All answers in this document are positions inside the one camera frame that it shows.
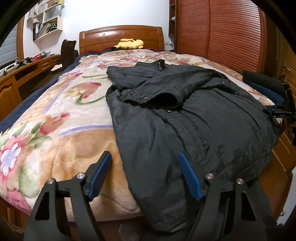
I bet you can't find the dark brown chair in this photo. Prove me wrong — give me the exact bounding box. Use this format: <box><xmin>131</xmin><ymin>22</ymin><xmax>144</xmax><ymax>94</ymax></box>
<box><xmin>51</xmin><ymin>39</ymin><xmax>79</xmax><ymax>73</ymax></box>

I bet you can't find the floral fleece blanket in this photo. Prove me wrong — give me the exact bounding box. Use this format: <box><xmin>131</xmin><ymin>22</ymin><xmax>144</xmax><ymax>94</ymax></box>
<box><xmin>1</xmin><ymin>49</ymin><xmax>271</xmax><ymax>221</ymax></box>

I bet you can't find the wooden desk cabinet unit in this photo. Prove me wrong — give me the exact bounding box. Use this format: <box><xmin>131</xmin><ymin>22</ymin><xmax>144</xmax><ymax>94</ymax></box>
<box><xmin>1</xmin><ymin>54</ymin><xmax>59</xmax><ymax>121</ymax></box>

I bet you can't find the folded navy garment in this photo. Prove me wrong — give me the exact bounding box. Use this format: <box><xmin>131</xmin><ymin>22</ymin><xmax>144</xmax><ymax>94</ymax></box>
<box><xmin>244</xmin><ymin>81</ymin><xmax>285</xmax><ymax>104</ymax></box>

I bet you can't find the wooden bed headboard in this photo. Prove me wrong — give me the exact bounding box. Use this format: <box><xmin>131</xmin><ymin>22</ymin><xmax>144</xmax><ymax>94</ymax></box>
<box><xmin>79</xmin><ymin>25</ymin><xmax>165</xmax><ymax>54</ymax></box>

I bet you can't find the white wall shelf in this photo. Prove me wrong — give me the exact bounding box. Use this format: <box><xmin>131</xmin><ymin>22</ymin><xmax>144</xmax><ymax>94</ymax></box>
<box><xmin>27</xmin><ymin>0</ymin><xmax>65</xmax><ymax>42</ymax></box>

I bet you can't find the folded black garment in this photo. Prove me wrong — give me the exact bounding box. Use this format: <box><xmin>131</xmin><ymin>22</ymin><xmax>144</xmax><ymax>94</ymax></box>
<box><xmin>242</xmin><ymin>70</ymin><xmax>285</xmax><ymax>96</ymax></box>

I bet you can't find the yellow plush toy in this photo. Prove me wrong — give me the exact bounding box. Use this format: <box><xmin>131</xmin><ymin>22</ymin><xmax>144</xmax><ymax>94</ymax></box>
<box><xmin>112</xmin><ymin>39</ymin><xmax>144</xmax><ymax>50</ymax></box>

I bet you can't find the grey window blind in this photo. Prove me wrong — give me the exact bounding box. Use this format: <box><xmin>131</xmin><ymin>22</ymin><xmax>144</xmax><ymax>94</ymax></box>
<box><xmin>0</xmin><ymin>24</ymin><xmax>18</xmax><ymax>69</ymax></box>

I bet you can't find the dark grey large jacket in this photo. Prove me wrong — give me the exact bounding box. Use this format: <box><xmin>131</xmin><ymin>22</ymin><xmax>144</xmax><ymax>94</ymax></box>
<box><xmin>106</xmin><ymin>60</ymin><xmax>281</xmax><ymax>232</ymax></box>

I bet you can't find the louvred wooden wardrobe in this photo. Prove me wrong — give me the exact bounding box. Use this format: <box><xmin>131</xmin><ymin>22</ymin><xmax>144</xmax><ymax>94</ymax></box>
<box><xmin>169</xmin><ymin>0</ymin><xmax>278</xmax><ymax>77</ymax></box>

